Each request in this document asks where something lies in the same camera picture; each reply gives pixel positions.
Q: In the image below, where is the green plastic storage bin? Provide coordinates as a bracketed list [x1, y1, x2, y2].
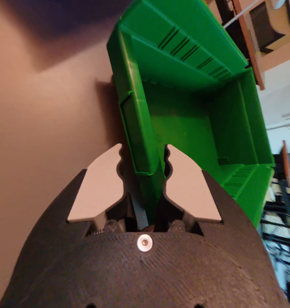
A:
[106, 0, 275, 229]

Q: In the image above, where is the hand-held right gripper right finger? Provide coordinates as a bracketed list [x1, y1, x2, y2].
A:
[162, 144, 223, 223]

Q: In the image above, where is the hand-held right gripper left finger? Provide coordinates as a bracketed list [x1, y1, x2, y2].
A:
[67, 143, 126, 231]

